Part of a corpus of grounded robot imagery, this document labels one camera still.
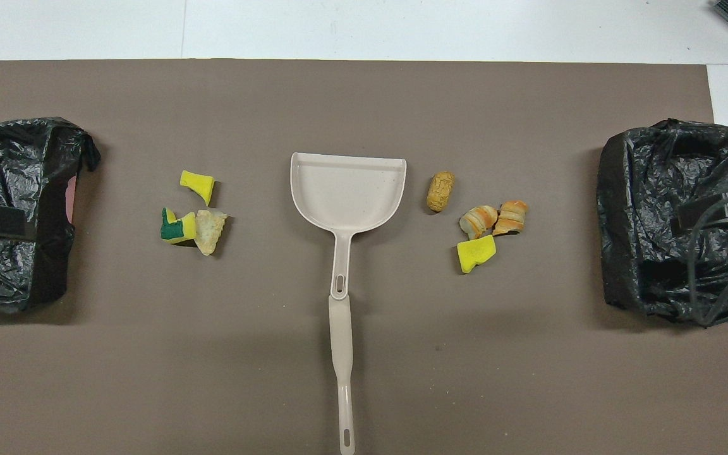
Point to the yellow wedge sponge piece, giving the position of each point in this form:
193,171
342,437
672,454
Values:
196,183

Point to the yellow and green sponge piece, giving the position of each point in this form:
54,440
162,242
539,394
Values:
177,229

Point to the black bag-lined trash bin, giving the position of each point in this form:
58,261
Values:
642,189

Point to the brown oval bread roll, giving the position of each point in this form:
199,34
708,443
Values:
440,191

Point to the brown paper table mat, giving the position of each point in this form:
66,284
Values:
275,379

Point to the yellow notched sponge piece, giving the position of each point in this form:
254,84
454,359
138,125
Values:
474,254

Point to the beige plastic dustpan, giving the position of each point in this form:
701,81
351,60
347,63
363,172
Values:
345,189

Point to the pale bread chunk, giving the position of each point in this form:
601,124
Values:
210,230

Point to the beige hand brush black bristles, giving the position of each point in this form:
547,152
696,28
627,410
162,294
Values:
342,341

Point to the pale striped croissant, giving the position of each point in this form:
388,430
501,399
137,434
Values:
478,221

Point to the orange striped croissant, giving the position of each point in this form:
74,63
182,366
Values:
511,217

